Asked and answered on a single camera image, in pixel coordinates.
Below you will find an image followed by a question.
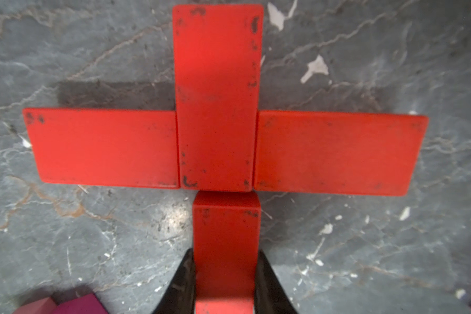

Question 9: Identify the light pink block upper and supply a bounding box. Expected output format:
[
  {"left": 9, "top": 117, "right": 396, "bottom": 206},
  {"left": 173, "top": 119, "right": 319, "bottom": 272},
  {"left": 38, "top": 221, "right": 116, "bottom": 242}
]
[{"left": 13, "top": 297, "right": 57, "bottom": 314}]

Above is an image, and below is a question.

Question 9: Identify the red block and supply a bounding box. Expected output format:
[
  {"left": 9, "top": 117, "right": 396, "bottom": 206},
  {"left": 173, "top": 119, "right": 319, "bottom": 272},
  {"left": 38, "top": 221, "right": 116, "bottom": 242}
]
[
  {"left": 254, "top": 111, "right": 429, "bottom": 196},
  {"left": 23, "top": 108, "right": 180, "bottom": 189},
  {"left": 192, "top": 191, "right": 261, "bottom": 313}
]

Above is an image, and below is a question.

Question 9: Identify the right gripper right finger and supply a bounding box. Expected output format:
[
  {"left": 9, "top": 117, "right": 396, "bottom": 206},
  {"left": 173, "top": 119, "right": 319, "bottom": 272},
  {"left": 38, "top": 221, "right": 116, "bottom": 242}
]
[{"left": 254, "top": 250, "right": 298, "bottom": 314}]

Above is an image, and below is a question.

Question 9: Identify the magenta block upper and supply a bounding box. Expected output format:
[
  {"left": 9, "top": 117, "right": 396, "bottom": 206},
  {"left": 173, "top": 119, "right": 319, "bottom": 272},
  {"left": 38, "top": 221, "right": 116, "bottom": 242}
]
[{"left": 52, "top": 294, "right": 108, "bottom": 314}]

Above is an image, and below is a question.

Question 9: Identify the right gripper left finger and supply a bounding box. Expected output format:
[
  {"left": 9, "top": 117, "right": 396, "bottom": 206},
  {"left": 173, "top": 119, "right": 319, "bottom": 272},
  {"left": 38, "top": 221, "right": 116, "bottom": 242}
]
[{"left": 152, "top": 248, "right": 196, "bottom": 314}]

